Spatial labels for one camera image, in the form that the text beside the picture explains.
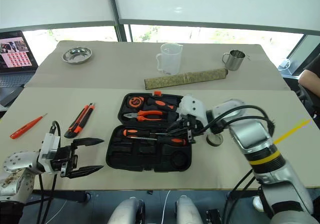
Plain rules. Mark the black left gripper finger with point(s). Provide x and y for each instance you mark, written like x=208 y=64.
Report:
x=86 y=171
x=88 y=141

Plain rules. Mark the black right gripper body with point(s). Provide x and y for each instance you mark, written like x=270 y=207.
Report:
x=192 y=126

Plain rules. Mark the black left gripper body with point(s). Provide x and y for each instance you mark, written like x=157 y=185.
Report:
x=67 y=156

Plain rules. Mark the long black orange screwdriver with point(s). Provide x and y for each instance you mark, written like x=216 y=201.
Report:
x=132 y=132
x=175 y=141

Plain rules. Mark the orange black utility knife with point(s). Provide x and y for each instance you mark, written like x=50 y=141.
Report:
x=81 y=120

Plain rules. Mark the small dark tape roll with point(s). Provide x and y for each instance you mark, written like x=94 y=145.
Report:
x=214 y=140

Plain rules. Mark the black plastic tool case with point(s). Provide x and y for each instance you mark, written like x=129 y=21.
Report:
x=140 y=156

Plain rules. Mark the red tester screwdriver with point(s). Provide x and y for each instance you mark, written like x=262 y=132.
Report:
x=25 y=128

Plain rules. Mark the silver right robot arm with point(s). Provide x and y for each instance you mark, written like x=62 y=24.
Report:
x=252 y=136

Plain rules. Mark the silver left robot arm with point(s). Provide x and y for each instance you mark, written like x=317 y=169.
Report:
x=17 y=159

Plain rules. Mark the seated person in black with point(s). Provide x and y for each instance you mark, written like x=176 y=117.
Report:
x=310 y=76

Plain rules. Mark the stubby black orange screwdriver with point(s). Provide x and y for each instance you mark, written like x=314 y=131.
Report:
x=160 y=103

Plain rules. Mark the rolled patterned mat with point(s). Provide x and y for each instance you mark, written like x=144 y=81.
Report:
x=185 y=78

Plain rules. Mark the orange black tape measure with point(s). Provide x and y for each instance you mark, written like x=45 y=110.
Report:
x=136 y=101

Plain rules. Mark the silver rounded shape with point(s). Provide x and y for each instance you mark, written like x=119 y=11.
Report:
x=187 y=210
x=125 y=211

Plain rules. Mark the clear plastic measuring jug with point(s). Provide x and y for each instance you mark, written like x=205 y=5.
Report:
x=170 y=59

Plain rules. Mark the steel mug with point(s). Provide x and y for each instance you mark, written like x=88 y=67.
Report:
x=233 y=60

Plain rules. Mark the round steel dish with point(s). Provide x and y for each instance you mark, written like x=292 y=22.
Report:
x=77 y=55

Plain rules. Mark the small black box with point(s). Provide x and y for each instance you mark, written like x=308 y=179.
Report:
x=213 y=216

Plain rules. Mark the yellow tape strip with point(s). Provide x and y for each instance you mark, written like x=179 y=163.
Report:
x=291 y=132

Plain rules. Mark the white shoe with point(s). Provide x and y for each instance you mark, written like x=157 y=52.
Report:
x=258 y=204

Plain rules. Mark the open laptop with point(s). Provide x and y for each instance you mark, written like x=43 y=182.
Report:
x=15 y=56

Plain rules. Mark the black office chair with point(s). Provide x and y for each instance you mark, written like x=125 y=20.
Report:
x=305 y=97

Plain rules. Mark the white roller blind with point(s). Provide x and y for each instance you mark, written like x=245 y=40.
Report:
x=215 y=1
x=55 y=1

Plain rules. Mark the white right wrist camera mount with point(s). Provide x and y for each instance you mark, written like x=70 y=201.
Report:
x=193 y=107

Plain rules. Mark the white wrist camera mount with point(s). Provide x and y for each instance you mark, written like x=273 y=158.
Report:
x=193 y=107
x=50 y=144

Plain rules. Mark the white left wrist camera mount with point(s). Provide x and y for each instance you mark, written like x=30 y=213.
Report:
x=50 y=144

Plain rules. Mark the dark window frame post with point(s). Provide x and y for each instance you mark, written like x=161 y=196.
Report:
x=117 y=14

